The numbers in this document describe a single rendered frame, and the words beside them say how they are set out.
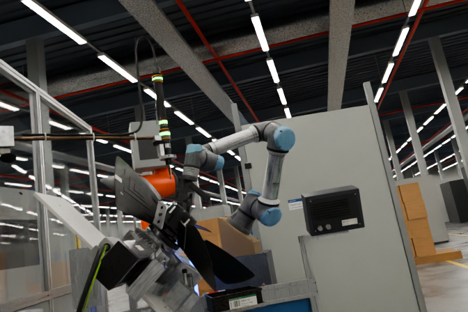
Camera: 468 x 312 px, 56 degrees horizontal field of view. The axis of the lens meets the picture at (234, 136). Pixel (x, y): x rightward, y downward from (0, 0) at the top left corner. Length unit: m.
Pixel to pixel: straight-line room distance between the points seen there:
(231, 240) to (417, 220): 7.65
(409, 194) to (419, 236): 0.85
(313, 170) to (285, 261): 0.76
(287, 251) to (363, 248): 0.60
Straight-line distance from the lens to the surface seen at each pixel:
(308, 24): 10.30
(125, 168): 1.53
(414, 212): 9.73
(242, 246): 2.36
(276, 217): 2.32
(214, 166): 2.06
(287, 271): 3.59
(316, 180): 3.64
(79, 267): 1.68
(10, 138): 1.63
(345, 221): 2.15
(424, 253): 9.81
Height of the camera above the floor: 1.10
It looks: 13 degrees up
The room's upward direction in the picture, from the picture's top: 10 degrees counter-clockwise
